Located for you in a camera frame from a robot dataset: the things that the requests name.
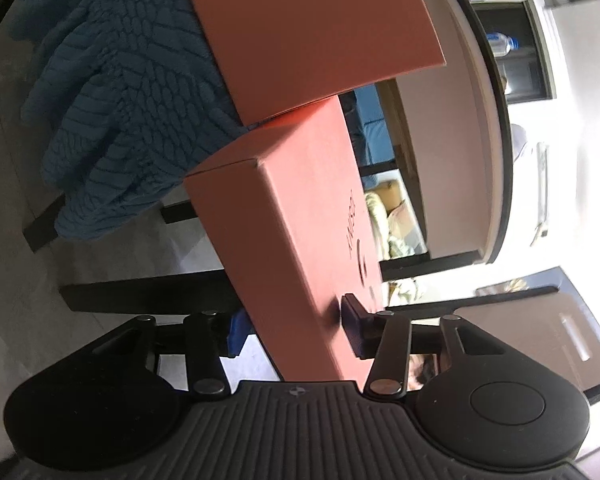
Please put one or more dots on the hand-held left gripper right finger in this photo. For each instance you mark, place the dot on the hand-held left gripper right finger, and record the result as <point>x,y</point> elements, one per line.
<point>353,331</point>

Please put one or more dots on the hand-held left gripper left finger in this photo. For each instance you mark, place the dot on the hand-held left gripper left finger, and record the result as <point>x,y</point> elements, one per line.
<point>237,334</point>

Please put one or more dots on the orange cardboard box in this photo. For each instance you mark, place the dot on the orange cardboard box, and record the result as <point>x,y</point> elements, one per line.
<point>300,220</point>

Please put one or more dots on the brown cardboard carton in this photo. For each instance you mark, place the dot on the brown cardboard carton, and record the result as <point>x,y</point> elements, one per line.
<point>391,195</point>

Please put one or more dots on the grey plastic panel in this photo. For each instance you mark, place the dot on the grey plastic panel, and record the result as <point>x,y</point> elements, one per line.
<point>545,330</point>

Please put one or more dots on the round white table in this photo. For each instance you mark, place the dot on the round white table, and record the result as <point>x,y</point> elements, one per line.
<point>455,150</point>

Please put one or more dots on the blue cushion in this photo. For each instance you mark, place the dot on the blue cushion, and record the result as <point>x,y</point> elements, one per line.
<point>370,120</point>

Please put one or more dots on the blue textured cloth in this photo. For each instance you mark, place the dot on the blue textured cloth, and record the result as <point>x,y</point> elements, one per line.
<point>130,100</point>

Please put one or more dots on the clear water bottle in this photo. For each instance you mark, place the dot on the clear water bottle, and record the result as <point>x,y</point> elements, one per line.
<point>502,43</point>

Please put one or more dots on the black metal frame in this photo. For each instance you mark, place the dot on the black metal frame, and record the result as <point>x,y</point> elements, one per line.
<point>145,296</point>

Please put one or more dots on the dark wall cabinet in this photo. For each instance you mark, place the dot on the dark wall cabinet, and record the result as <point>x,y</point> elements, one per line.
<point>520,55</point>

